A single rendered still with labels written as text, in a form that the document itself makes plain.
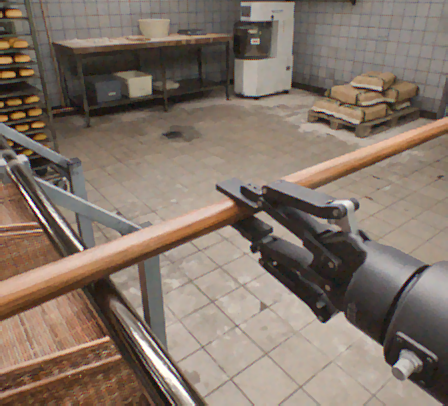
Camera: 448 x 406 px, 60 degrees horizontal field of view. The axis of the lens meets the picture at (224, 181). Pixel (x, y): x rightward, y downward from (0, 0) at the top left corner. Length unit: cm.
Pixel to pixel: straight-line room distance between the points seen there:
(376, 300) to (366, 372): 157
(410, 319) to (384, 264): 5
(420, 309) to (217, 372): 153
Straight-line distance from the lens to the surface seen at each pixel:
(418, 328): 30
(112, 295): 37
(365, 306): 33
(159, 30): 540
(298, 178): 50
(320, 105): 478
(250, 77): 578
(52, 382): 86
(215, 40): 553
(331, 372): 184
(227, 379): 177
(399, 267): 33
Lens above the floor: 142
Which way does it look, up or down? 26 degrees down
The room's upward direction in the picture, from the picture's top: straight up
